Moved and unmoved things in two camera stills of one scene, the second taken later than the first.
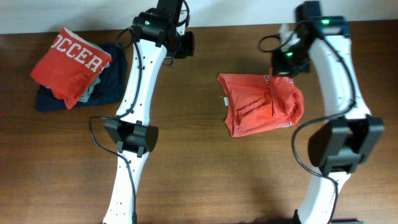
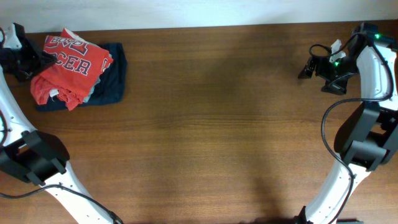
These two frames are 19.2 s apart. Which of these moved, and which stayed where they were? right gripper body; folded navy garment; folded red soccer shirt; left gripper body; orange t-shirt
Moved: left gripper body; right gripper body; orange t-shirt
Stayed: folded navy garment; folded red soccer shirt
